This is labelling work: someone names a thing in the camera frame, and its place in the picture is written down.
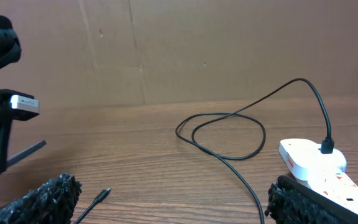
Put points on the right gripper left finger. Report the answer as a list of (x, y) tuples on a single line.
[(53, 202)]

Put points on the white charger adapter plug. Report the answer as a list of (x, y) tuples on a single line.
[(303, 156)]

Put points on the blue Galaxy smartphone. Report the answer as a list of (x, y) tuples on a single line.
[(25, 153)]

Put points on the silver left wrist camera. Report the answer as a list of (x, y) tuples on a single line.
[(25, 104)]

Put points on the white power strip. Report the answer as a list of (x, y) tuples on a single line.
[(334, 185)]

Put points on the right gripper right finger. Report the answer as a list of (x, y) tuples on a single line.
[(289, 202)]

